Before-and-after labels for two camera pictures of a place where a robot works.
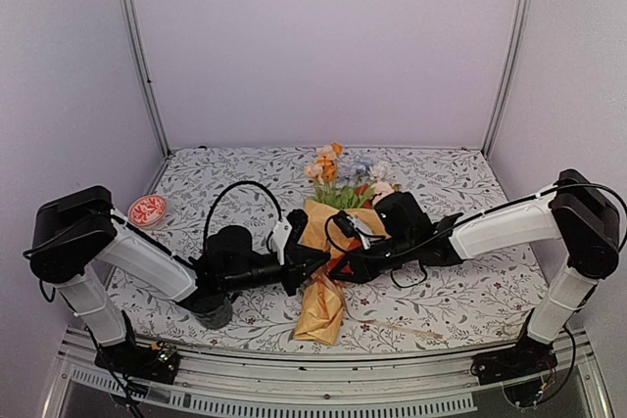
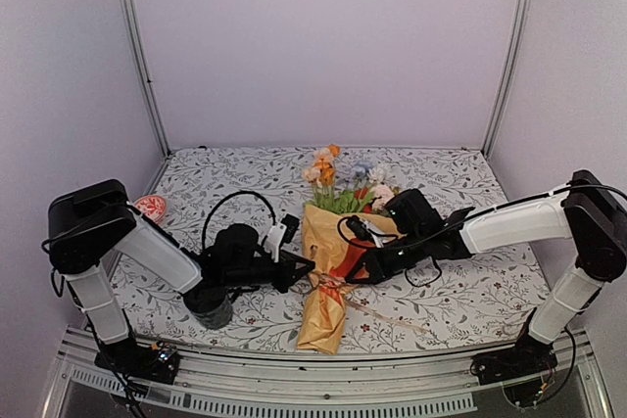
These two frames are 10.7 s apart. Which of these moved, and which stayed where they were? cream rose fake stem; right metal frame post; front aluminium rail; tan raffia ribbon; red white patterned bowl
Moved: tan raffia ribbon; cream rose fake stem
Stayed: front aluminium rail; right metal frame post; red white patterned bowl
